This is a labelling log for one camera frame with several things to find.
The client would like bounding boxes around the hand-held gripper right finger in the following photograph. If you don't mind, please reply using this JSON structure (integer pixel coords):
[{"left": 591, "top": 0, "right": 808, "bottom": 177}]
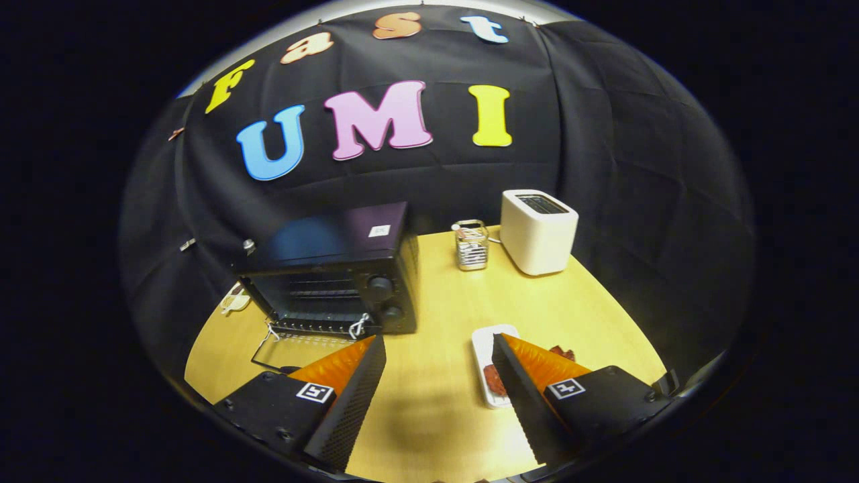
[{"left": 492, "top": 333, "right": 680, "bottom": 467}]

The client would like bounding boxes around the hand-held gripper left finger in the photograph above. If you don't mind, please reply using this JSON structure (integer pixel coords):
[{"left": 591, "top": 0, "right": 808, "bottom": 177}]
[{"left": 213, "top": 335, "right": 388, "bottom": 474}]

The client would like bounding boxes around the brown steak piece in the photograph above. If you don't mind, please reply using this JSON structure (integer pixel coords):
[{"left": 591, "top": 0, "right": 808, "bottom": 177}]
[{"left": 483, "top": 345, "right": 576, "bottom": 398}]

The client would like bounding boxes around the black toaster oven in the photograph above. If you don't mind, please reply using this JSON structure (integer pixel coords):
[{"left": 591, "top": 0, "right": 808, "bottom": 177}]
[{"left": 234, "top": 201, "right": 420, "bottom": 374}]

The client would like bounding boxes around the white pop-up toaster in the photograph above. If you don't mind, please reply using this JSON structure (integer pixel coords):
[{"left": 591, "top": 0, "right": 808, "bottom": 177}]
[{"left": 500, "top": 189, "right": 579, "bottom": 276}]

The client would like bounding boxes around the white rectangular plate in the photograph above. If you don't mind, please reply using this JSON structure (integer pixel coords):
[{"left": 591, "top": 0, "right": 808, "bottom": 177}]
[{"left": 472, "top": 325, "right": 521, "bottom": 409}]

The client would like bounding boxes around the white sectioned condiment tray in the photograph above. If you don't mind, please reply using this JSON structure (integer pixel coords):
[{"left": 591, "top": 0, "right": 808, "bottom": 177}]
[{"left": 220, "top": 283, "right": 252, "bottom": 316}]

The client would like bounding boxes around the metal wire holder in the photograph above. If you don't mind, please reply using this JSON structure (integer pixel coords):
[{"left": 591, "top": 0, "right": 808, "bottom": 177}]
[{"left": 452, "top": 219, "right": 489, "bottom": 271}]

